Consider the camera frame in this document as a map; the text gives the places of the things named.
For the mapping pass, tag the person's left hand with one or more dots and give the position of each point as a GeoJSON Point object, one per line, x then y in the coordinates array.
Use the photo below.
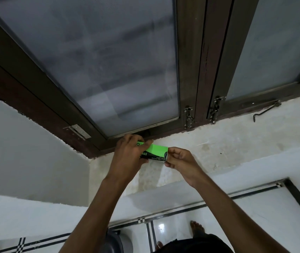
{"type": "Point", "coordinates": [125, 158]}

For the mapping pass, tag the person's right hand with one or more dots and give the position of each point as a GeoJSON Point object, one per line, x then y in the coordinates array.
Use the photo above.
{"type": "Point", "coordinates": [186, 165]}

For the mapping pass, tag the person's right thumb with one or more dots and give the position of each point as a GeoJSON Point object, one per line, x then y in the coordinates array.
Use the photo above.
{"type": "Point", "coordinates": [170, 164]}

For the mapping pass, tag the person's left thumb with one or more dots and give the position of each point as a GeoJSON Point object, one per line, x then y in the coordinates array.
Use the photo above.
{"type": "Point", "coordinates": [144, 160]}

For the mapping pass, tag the green and black bag roll packet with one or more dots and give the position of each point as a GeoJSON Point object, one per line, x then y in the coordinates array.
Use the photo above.
{"type": "Point", "coordinates": [155, 152]}

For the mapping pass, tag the person's left forearm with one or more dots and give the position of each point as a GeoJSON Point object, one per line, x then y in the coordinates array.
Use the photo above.
{"type": "Point", "coordinates": [94, 216]}

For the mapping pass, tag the person's right forearm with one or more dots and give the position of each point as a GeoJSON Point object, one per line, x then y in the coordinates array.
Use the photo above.
{"type": "Point", "coordinates": [231, 216]}

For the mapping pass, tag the metal window latch bolt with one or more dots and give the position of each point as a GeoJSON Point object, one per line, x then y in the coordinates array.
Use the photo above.
{"type": "Point", "coordinates": [215, 109]}
{"type": "Point", "coordinates": [188, 118]}

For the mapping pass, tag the person's right foot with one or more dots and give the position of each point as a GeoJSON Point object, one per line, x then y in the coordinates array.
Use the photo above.
{"type": "Point", "coordinates": [197, 229]}

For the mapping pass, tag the person's foot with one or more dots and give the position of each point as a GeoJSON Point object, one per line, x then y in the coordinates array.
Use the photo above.
{"type": "Point", "coordinates": [160, 245]}
{"type": "Point", "coordinates": [197, 229]}

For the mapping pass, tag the silver window hinge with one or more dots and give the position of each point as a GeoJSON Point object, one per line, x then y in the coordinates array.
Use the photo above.
{"type": "Point", "coordinates": [77, 131]}

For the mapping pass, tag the white stone window sill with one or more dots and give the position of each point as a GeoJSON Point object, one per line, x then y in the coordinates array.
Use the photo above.
{"type": "Point", "coordinates": [244, 147]}

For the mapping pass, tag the person's left foot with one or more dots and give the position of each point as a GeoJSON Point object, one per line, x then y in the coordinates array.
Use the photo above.
{"type": "Point", "coordinates": [160, 245]}

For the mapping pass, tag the person's black shorts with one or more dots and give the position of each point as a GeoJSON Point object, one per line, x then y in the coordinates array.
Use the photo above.
{"type": "Point", "coordinates": [192, 245]}

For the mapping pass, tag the grey plastic bin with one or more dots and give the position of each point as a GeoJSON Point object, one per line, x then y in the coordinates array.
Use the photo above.
{"type": "Point", "coordinates": [119, 241]}

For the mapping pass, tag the dark metal window stay hook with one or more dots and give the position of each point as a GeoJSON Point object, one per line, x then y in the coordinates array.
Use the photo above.
{"type": "Point", "coordinates": [267, 111]}

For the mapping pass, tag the large frosted glass window pane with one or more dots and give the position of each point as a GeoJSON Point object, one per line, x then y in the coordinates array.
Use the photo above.
{"type": "Point", "coordinates": [100, 57]}

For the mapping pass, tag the narrow frosted glass window pane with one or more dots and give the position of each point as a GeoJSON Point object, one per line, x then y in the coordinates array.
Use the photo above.
{"type": "Point", "coordinates": [271, 42]}

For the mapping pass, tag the brown wooden window frame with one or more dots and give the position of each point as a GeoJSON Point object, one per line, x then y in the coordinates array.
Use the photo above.
{"type": "Point", "coordinates": [194, 63]}

